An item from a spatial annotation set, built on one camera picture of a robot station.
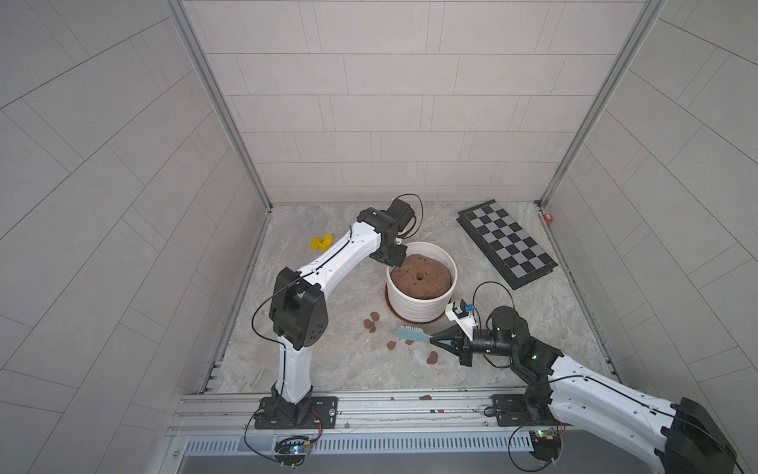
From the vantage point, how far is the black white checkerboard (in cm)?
96

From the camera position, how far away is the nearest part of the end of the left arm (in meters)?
0.61

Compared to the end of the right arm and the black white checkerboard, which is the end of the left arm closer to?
the end of the right arm

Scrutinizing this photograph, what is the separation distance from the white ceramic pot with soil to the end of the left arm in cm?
3

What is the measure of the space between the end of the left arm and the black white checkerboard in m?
0.39

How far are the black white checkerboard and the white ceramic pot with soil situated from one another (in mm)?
238

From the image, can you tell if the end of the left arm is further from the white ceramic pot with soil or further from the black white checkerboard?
the black white checkerboard

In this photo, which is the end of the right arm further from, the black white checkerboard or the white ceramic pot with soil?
the black white checkerboard

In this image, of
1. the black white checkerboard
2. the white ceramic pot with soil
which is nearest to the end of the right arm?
the white ceramic pot with soil

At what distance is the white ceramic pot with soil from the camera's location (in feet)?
2.54
